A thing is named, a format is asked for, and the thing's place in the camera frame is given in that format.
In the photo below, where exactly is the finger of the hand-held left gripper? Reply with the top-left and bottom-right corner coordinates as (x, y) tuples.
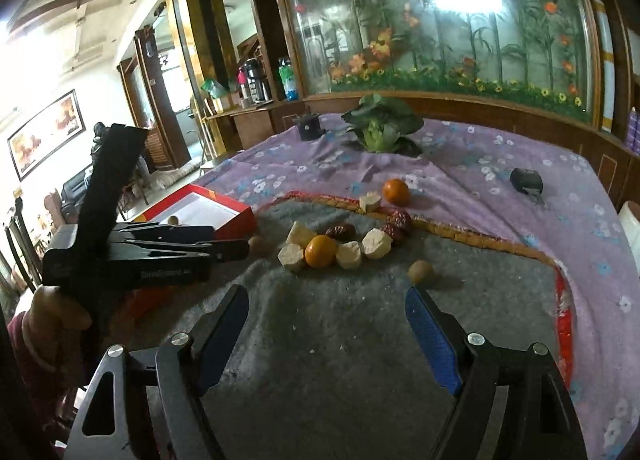
(107, 238), (250, 263)
(114, 223), (217, 243)

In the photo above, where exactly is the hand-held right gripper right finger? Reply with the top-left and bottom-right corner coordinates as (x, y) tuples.
(405, 285), (590, 460)

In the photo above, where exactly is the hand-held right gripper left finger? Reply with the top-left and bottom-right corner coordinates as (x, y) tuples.
(65, 284), (250, 460)

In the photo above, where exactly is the red-rimmed white tray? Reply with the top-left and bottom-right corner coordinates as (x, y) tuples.
(120, 184), (258, 321)

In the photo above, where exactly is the orange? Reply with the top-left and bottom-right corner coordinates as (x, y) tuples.
(304, 235), (337, 269)
(382, 178), (411, 206)

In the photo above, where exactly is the red date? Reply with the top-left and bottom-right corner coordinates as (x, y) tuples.
(382, 224), (408, 247)
(325, 223), (357, 242)
(386, 210), (415, 232)

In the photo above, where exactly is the person's left hand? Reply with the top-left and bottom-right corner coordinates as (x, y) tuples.
(30, 285), (93, 341)

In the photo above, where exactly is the black sofa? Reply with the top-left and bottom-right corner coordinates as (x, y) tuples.
(60, 167), (96, 221)

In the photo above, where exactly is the dark cloth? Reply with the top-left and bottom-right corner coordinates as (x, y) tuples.
(90, 121), (113, 168)

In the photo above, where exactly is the beige doormat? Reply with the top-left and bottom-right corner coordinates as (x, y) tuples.
(150, 162), (203, 191)

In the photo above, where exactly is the grey mat with red border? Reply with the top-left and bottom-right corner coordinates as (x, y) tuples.
(125, 190), (576, 460)

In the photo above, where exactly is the dark wooden chair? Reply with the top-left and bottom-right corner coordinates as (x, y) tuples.
(2, 202), (46, 291)

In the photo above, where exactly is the wooden sideboard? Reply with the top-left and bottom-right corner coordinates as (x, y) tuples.
(205, 99), (301, 152)

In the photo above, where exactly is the black cup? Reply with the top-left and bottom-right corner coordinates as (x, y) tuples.
(295, 112), (323, 142)

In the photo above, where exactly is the golden wooden pillar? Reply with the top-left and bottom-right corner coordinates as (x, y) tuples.
(162, 0), (241, 166)

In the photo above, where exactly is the black thermos jug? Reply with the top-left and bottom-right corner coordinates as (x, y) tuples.
(247, 60), (273, 103)

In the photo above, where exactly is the green plastic bottle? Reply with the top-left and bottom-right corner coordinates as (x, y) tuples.
(277, 57), (299, 102)

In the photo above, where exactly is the purple floral blanket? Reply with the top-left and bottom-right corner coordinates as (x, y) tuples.
(192, 112), (640, 460)

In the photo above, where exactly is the black key fob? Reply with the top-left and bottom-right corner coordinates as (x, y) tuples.
(509, 167), (546, 206)

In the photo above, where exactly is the green leafy cabbage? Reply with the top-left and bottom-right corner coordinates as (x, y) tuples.
(341, 94), (425, 155)

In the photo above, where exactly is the fish tank with plants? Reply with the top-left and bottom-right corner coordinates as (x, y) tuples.
(277, 0), (601, 123)

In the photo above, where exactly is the framed wall picture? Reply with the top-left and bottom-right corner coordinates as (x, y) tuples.
(7, 89), (81, 182)

